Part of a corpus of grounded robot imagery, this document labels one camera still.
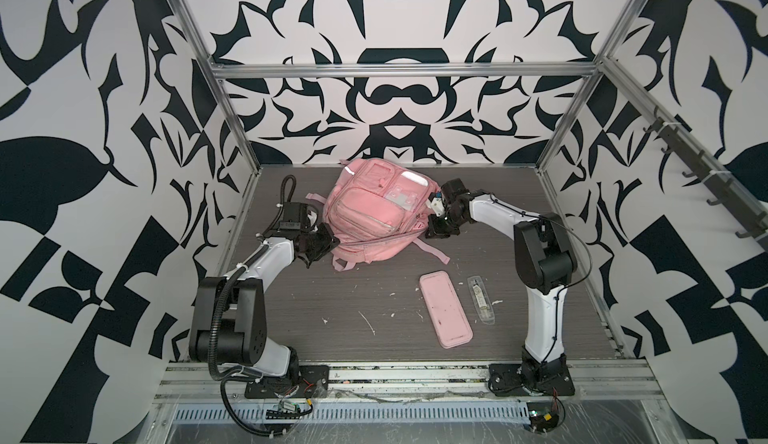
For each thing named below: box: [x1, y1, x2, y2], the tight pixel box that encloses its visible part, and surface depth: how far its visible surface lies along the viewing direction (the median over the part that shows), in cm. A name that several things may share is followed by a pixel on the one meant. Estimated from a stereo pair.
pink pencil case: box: [419, 270, 474, 349], surface depth 85 cm
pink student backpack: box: [307, 158, 451, 272], surface depth 100 cm
